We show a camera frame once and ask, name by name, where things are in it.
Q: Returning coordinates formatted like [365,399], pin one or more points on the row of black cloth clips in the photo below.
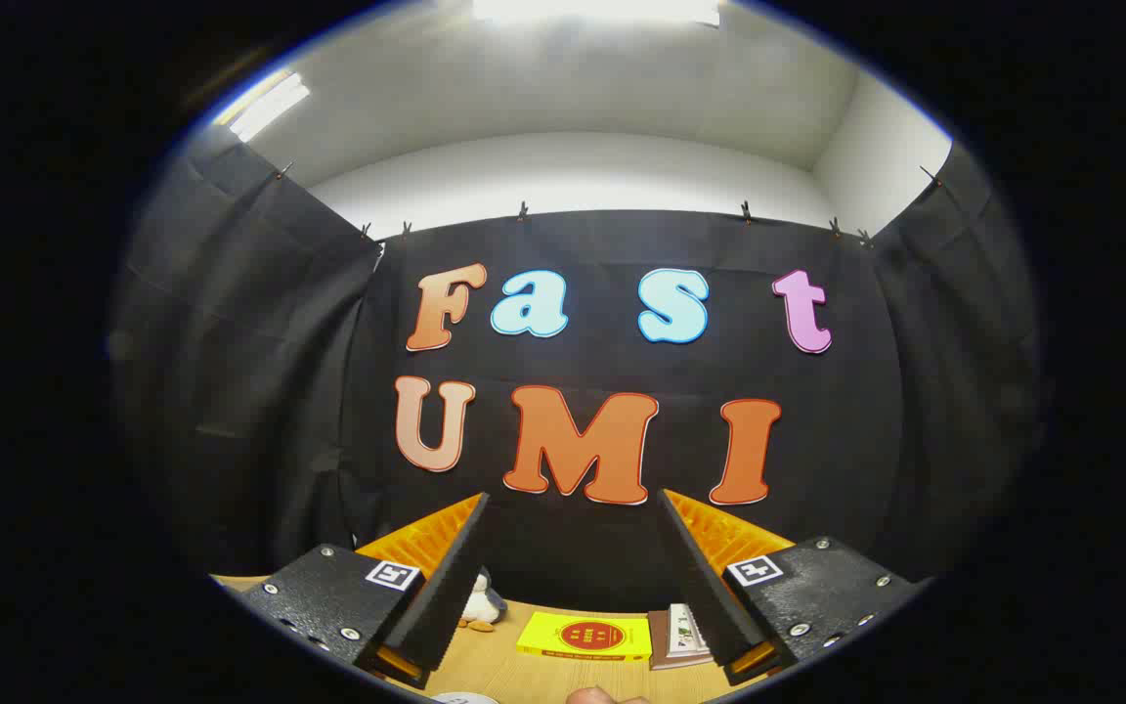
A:
[523,209]

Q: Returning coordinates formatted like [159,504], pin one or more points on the ceiling light panel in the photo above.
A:
[270,103]
[592,10]

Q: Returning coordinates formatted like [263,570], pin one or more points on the penguin plush toy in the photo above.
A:
[480,606]

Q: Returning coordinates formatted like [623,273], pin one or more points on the brown book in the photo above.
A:
[658,640]

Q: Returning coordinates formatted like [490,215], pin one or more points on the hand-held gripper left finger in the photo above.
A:
[446,596]

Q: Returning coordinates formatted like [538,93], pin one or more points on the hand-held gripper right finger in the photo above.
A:
[710,596]

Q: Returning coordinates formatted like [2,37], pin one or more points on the yellow book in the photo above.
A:
[583,636]

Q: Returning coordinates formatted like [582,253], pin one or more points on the white illustrated book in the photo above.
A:
[685,631]

